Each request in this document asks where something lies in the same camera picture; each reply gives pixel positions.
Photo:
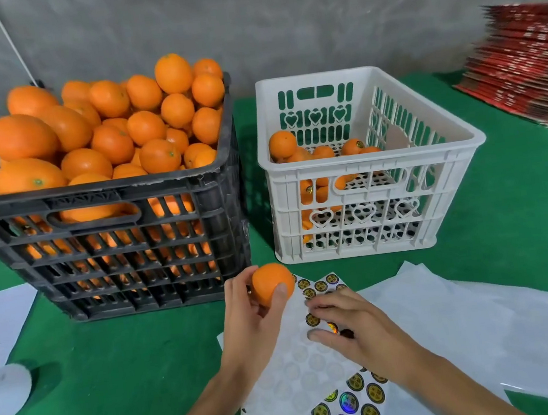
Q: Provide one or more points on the person's right forearm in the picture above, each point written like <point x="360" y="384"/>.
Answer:
<point x="456" y="391"/>

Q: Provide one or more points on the person's left hand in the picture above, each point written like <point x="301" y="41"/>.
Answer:
<point x="250" y="337"/>

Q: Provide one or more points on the green felt table cover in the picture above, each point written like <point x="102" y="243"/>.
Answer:
<point x="126" y="382"/>

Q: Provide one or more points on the white plastic crate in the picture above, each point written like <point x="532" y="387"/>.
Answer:
<point x="308" y="79"/>

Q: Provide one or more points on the stack of red cardboard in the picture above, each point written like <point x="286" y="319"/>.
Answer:
<point x="526" y="64"/>

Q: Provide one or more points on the black plastic crate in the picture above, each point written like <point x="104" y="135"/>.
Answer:
<point x="201" y="179"/>

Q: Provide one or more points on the pile of oranges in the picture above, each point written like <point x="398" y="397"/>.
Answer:
<point x="21" y="136"/>

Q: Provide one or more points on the person's right hand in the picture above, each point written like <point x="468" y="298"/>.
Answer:
<point x="365" y="338"/>

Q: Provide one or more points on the white pole with black base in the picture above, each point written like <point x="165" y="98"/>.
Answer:
<point x="13" y="43"/>

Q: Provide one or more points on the heap of labelled oranges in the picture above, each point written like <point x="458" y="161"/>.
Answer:
<point x="283" y="144"/>

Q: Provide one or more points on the single orange fruit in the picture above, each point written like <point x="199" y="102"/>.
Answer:
<point x="273" y="282"/>

